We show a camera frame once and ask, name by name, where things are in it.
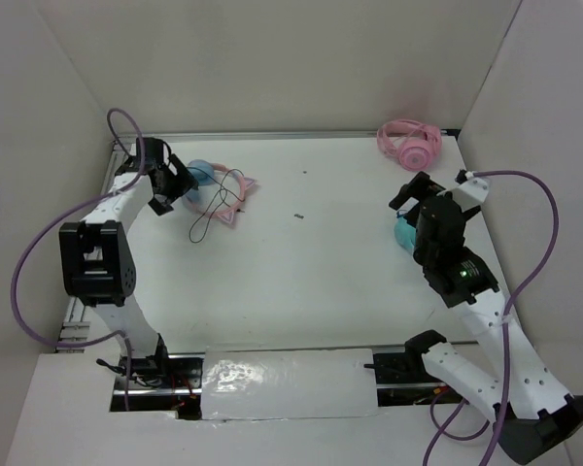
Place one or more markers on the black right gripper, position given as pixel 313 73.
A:
pixel 419 186

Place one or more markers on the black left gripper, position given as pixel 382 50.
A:
pixel 183 183

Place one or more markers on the blue pink cat-ear headphones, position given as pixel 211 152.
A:
pixel 232 185

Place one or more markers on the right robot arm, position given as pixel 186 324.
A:
pixel 528 408

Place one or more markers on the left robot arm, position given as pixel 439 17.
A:
pixel 97 264

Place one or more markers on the teal cat-ear headphones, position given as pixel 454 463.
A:
pixel 404 232

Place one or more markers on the white taped cover plate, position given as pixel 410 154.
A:
pixel 296 384

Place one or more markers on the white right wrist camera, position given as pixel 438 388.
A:
pixel 471 191

